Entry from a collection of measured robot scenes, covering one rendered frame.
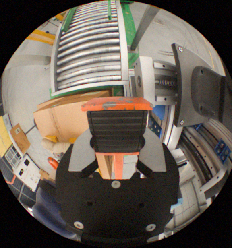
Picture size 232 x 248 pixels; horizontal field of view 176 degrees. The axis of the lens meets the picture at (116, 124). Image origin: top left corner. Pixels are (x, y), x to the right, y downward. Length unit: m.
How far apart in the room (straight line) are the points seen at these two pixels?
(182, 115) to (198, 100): 0.06
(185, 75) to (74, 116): 0.35
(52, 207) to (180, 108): 0.48
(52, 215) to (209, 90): 0.54
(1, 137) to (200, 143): 7.83
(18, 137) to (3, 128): 5.44
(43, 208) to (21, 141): 1.87
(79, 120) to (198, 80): 0.37
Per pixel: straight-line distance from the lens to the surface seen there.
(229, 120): 0.21
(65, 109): 0.32
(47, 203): 0.36
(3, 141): 7.52
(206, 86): 0.21
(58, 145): 0.32
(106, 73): 0.71
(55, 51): 0.95
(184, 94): 0.21
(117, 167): 0.19
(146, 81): 0.20
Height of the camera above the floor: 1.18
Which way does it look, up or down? 62 degrees down
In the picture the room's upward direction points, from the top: 176 degrees counter-clockwise
